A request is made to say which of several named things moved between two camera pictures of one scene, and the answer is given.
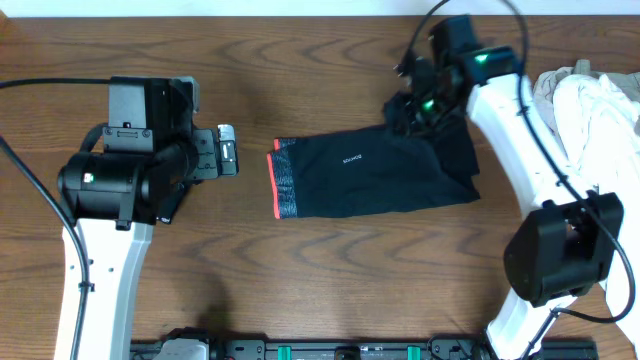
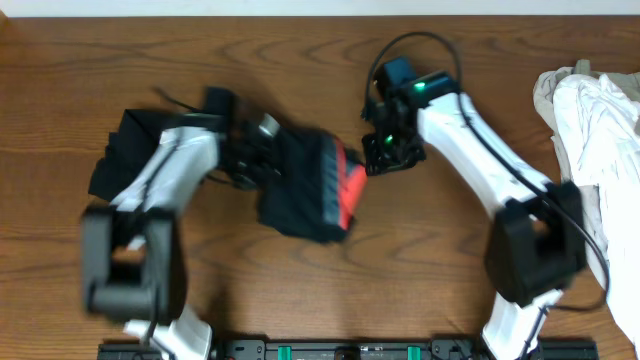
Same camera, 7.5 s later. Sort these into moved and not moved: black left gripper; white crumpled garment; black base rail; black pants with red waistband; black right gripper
Moved: black left gripper; black right gripper; black pants with red waistband
Not moved: white crumpled garment; black base rail
